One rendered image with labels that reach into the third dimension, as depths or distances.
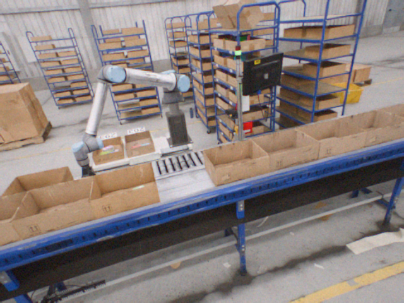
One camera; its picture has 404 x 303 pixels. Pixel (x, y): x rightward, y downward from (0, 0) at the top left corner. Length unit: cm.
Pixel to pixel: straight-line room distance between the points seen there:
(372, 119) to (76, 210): 242
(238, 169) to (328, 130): 99
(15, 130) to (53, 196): 419
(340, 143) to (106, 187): 171
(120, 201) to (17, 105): 451
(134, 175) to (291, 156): 112
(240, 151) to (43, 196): 141
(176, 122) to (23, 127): 397
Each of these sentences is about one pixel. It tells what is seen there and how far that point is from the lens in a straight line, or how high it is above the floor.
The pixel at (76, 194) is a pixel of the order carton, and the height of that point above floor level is 94.
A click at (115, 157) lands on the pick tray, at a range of 260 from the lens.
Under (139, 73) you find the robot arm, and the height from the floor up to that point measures 157.
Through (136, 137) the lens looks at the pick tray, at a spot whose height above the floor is 80.
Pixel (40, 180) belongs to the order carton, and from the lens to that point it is 253.
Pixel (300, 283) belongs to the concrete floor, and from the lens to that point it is 234.
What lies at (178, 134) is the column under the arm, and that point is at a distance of 261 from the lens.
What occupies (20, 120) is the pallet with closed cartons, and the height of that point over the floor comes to 51.
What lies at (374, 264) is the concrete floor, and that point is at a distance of 263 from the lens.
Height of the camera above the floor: 191
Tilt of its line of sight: 29 degrees down
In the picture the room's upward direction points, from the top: 7 degrees counter-clockwise
